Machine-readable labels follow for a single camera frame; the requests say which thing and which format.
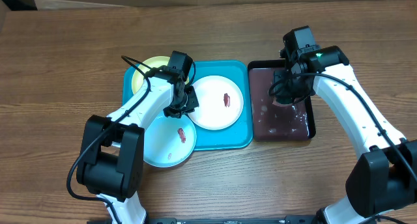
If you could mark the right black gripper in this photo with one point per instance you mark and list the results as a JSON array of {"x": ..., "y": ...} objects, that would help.
[{"x": 283, "y": 87}]

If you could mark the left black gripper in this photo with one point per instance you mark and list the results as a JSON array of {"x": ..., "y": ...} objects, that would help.
[{"x": 193, "y": 103}]

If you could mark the white plate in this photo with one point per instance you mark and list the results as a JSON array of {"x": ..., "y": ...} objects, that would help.
[{"x": 220, "y": 101}]

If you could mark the light blue plate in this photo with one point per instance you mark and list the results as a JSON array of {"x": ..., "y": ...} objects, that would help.
[{"x": 169, "y": 141}]

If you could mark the green sponge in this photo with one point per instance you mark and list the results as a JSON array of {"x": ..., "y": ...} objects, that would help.
[{"x": 282, "y": 101}]

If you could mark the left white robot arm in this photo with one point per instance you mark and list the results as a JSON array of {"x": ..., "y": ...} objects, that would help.
[{"x": 110, "y": 163}]

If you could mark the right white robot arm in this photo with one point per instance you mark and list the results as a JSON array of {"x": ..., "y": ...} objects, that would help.
[{"x": 384, "y": 177}]

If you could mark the black tray with dirty water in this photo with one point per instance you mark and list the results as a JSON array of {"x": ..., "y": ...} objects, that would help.
[{"x": 272, "y": 122}]

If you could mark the teal plastic tray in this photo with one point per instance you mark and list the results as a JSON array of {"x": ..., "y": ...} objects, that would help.
[{"x": 240, "y": 134}]

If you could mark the yellow plate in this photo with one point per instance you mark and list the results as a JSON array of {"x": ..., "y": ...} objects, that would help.
[{"x": 141, "y": 68}]

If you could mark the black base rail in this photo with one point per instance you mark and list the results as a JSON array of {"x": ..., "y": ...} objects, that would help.
[{"x": 293, "y": 219}]

